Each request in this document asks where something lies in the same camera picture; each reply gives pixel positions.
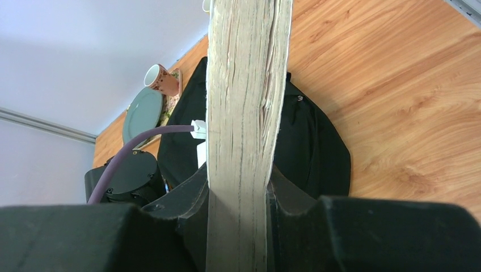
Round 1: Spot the aluminium frame post left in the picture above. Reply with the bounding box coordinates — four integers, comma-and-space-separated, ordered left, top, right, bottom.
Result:
1, 107, 97, 145

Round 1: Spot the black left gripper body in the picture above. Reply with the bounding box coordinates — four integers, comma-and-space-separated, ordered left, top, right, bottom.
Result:
100, 150, 167, 207

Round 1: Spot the brown patterned mug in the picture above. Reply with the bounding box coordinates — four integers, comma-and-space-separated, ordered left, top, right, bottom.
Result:
144, 64, 180, 96

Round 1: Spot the aluminium frame post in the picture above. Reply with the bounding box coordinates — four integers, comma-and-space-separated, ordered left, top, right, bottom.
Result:
1, 107, 97, 145
446, 0, 480, 27

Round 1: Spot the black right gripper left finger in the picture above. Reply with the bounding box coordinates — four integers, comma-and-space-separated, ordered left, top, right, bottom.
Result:
1, 167, 208, 271

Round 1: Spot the green paperback book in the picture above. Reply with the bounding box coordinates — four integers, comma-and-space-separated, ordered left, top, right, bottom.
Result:
205, 1, 293, 271

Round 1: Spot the aluminium frame post right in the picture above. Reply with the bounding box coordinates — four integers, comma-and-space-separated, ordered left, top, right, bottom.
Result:
446, 0, 480, 27

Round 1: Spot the teal ceramic plate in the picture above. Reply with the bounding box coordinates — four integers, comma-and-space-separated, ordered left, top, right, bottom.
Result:
122, 87, 164, 144

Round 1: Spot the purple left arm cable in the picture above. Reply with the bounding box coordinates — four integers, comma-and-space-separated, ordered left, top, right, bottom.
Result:
87, 125, 195, 205

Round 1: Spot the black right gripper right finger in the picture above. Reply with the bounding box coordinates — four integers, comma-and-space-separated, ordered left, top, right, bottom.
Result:
267, 169, 480, 271

